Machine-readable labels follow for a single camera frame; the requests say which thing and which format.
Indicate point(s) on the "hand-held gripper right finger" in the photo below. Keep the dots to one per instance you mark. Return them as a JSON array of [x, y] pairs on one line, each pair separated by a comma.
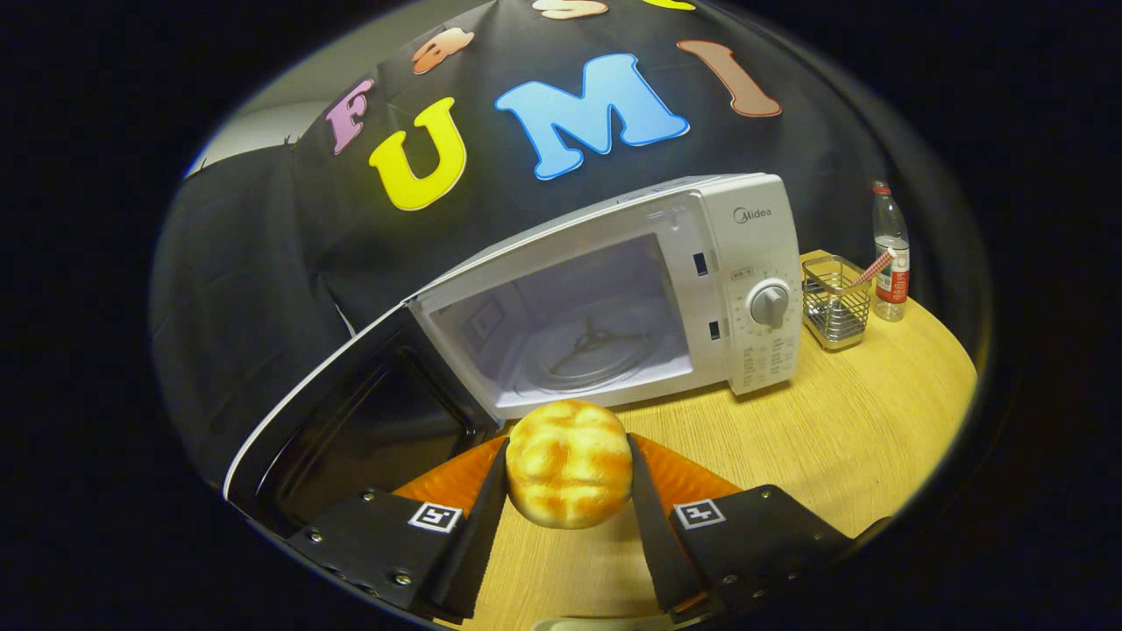
[[653, 543]]

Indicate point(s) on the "pale rectangular plate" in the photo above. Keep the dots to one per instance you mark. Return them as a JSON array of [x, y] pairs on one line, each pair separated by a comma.
[[596, 625]]

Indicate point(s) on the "clear plastic water bottle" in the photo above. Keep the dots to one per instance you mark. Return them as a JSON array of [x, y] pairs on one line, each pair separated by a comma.
[[891, 263]]

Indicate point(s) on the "golden bread bun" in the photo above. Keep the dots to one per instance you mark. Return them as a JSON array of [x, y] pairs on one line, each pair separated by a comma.
[[570, 464]]

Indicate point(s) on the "red checked straw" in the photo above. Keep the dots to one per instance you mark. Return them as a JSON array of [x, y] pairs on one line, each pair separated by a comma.
[[872, 267]]

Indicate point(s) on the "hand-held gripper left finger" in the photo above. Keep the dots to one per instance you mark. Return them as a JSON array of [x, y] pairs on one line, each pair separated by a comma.
[[478, 543]]

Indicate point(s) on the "white microwave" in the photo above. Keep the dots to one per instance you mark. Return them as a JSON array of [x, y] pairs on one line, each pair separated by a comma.
[[754, 237]]

